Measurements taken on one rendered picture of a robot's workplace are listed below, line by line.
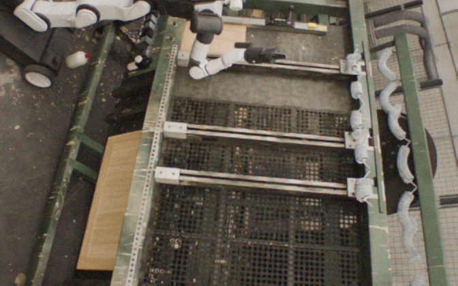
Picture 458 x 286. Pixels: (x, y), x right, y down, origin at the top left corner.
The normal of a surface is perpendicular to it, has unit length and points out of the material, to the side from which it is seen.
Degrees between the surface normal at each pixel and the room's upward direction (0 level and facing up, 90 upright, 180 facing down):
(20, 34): 0
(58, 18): 90
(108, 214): 90
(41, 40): 0
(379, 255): 60
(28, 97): 0
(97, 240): 90
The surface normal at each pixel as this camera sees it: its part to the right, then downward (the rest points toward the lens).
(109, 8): -0.09, 0.88
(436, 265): -0.48, -0.45
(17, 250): 0.87, -0.16
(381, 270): 0.02, -0.47
